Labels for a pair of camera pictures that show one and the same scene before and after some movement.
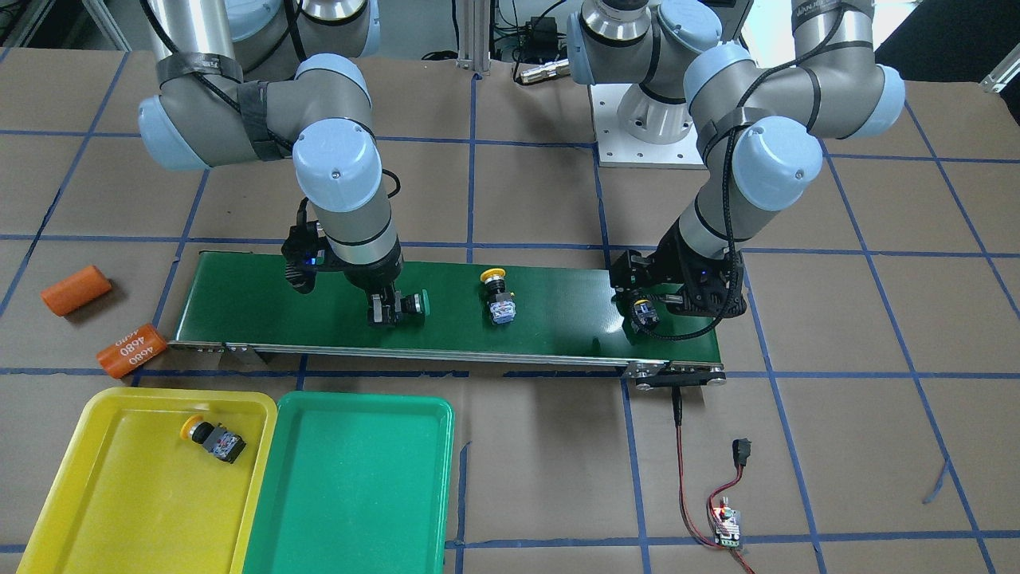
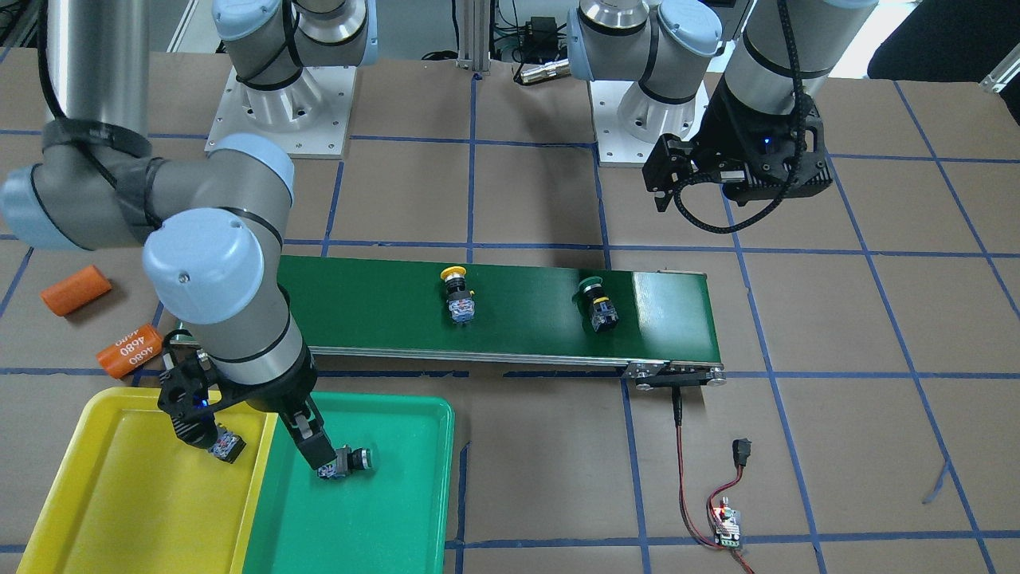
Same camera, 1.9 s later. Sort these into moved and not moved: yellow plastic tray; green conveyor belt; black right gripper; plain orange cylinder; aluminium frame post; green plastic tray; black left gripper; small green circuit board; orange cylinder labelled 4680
Moved: black right gripper; black left gripper
Not moved: small green circuit board; aluminium frame post; yellow plastic tray; plain orange cylinder; green plastic tray; green conveyor belt; orange cylinder labelled 4680
